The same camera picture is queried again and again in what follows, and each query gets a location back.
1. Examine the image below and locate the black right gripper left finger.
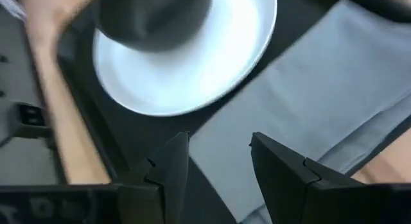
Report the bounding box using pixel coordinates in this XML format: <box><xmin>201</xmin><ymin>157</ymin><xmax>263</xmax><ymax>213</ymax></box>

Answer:
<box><xmin>118</xmin><ymin>131</ymin><xmax>190</xmax><ymax>224</ymax></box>

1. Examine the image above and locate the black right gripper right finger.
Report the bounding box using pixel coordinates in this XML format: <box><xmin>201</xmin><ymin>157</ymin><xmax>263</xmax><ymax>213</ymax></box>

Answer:
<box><xmin>249</xmin><ymin>132</ymin><xmax>367</xmax><ymax>224</ymax></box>

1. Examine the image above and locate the grey cloth napkin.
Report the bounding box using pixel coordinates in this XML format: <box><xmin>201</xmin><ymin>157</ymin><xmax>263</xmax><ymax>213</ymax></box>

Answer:
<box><xmin>188</xmin><ymin>0</ymin><xmax>411</xmax><ymax>224</ymax></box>

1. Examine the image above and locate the white plate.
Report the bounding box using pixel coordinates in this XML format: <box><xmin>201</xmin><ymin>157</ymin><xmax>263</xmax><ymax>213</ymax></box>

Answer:
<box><xmin>92</xmin><ymin>0</ymin><xmax>278</xmax><ymax>117</ymax></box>

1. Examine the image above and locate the black bowl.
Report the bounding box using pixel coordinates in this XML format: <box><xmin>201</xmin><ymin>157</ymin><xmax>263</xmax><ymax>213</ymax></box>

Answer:
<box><xmin>95</xmin><ymin>0</ymin><xmax>214</xmax><ymax>53</ymax></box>

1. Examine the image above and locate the beige mug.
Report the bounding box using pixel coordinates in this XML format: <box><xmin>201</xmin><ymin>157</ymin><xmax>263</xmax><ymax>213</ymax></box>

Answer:
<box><xmin>17</xmin><ymin>0</ymin><xmax>101</xmax><ymax>53</ymax></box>

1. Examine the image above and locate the grey mounting plate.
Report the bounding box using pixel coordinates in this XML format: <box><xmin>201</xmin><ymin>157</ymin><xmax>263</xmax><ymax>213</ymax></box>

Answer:
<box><xmin>0</xmin><ymin>0</ymin><xmax>64</xmax><ymax>186</ymax></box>

